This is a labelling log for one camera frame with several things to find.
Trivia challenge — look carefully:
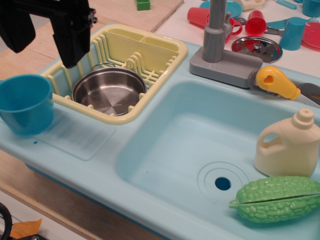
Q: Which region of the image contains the steel pot lid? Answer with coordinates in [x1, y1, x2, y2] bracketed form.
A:
[231, 36, 283, 63]

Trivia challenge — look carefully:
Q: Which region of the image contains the blue plastic cup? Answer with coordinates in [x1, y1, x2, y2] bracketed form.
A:
[0, 74, 54, 136]

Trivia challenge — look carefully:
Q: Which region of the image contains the green toy block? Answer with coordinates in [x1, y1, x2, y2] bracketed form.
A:
[135, 0, 151, 11]

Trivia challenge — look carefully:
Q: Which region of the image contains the red mug with handle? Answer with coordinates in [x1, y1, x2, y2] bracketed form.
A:
[225, 17, 243, 43]

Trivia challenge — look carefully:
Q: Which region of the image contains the teal plate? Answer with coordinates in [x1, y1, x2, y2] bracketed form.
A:
[199, 0, 243, 18]

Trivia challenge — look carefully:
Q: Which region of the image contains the yellow handled grey spatula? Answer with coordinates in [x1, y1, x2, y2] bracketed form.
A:
[248, 65, 320, 109]

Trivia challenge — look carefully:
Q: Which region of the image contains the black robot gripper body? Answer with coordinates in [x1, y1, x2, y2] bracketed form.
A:
[0, 0, 97, 26]

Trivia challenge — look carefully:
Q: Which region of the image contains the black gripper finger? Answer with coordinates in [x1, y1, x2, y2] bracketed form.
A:
[0, 12, 36, 53]
[50, 17, 91, 68]

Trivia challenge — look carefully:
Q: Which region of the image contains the light blue toy sink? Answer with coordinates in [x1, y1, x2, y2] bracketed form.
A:
[0, 42, 320, 240]

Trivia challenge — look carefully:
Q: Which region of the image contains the green toy bitter melon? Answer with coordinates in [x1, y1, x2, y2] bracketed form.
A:
[229, 176, 320, 223]

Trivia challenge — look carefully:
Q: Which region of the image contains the wooden board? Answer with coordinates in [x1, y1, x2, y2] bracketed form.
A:
[88, 0, 184, 33]

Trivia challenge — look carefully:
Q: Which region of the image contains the red cup behind faucet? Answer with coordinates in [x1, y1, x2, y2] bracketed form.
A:
[187, 7, 210, 29]

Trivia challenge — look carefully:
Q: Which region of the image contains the grey toy faucet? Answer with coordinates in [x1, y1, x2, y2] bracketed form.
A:
[189, 0, 263, 89]

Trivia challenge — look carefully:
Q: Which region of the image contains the cream toy piece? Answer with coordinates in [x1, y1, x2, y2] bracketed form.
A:
[240, 0, 266, 11]

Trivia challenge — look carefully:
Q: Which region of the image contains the blue cup top right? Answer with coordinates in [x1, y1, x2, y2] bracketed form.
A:
[302, 0, 320, 18]

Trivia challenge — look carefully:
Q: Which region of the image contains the red upright cup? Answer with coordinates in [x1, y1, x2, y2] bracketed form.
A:
[245, 10, 267, 36]

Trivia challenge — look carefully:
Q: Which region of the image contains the blue cup at right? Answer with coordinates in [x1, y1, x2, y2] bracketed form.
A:
[279, 17, 307, 51]

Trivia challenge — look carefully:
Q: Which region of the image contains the orange tape piece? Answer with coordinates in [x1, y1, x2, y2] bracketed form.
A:
[9, 219, 42, 240]

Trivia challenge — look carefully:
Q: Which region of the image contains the red plate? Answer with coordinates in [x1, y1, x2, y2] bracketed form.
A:
[301, 22, 320, 52]

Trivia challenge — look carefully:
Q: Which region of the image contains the cream toy detergent bottle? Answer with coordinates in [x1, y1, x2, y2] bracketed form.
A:
[253, 108, 320, 177]

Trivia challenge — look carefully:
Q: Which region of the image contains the teal toy utensil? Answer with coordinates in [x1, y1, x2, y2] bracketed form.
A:
[267, 17, 292, 30]

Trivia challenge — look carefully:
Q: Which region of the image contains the steel pot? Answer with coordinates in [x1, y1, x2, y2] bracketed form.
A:
[72, 62, 147, 116]

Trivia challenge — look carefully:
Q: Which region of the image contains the black cable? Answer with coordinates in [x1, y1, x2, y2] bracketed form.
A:
[0, 202, 13, 240]

